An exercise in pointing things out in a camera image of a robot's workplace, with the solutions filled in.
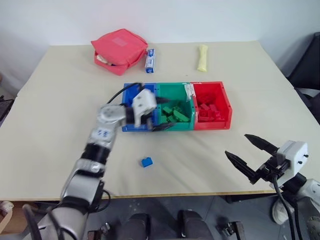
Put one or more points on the red fabric pouch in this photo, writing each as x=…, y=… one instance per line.
x=117, y=48

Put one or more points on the white shoe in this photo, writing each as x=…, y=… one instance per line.
x=278, y=211

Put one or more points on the white paper bin label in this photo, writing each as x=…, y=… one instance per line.
x=189, y=91

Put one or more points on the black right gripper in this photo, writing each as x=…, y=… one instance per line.
x=271, y=170

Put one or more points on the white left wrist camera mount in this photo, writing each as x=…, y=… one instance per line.
x=143, y=101

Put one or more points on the green toy block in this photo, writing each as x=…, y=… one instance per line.
x=167, y=119
x=176, y=108
x=180, y=116
x=166, y=109

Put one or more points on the red toy block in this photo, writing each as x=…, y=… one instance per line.
x=205, y=115
x=213, y=108
x=203, y=107
x=220, y=116

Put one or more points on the black object beside table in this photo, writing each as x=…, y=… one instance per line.
x=4, y=106

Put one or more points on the dark rounded shape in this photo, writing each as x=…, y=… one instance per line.
x=136, y=226
x=193, y=225

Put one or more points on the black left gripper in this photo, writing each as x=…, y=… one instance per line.
x=147, y=120

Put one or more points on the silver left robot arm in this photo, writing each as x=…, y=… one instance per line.
x=77, y=180

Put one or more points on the brown cardboard box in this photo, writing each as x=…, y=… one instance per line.
x=8, y=217

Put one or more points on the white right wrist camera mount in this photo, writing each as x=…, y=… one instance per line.
x=295, y=155

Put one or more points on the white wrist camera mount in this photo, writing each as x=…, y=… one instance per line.
x=295, y=155
x=143, y=101

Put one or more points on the green plastic bin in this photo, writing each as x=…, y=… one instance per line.
x=172, y=91

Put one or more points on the yellow rolled cloth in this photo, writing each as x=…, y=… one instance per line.
x=202, y=58

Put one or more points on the black chair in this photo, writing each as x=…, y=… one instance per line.
x=306, y=62

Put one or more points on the blue plastic bin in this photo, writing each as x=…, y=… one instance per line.
x=128, y=93

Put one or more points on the red plastic bin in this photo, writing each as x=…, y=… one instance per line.
x=212, y=125

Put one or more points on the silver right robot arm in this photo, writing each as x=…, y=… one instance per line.
x=310, y=192

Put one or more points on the blue and white carton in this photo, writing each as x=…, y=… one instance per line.
x=150, y=60

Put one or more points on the blue toy block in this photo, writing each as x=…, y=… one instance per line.
x=147, y=162

